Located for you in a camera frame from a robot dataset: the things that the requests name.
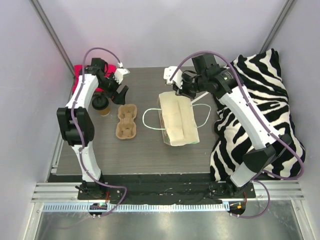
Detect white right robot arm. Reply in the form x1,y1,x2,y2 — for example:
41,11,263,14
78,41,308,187
163,51,292,198

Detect tan cloth lump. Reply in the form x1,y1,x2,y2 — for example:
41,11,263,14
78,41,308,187
115,104,137,140

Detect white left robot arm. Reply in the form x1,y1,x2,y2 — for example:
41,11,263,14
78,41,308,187
56,58,129,200

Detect aluminium frame rail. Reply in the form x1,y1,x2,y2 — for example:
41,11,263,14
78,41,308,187
31,180,304,216

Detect brown paper coffee cup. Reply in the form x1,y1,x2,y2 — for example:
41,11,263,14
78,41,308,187
98,105,111,117

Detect white paper strip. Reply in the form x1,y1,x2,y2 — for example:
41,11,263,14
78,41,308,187
191,91,209,104

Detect zebra striped blanket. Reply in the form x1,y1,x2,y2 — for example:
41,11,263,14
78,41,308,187
210,48,306,181

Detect printed paper gift bag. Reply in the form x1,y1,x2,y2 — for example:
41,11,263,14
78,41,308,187
142,91,208,147

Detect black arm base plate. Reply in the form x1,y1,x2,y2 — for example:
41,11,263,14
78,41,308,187
76,173,256,205

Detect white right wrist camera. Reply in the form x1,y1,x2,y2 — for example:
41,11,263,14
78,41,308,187
163,66,183,90

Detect black plastic cup lid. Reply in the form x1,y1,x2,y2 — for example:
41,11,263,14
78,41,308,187
91,96,109,111

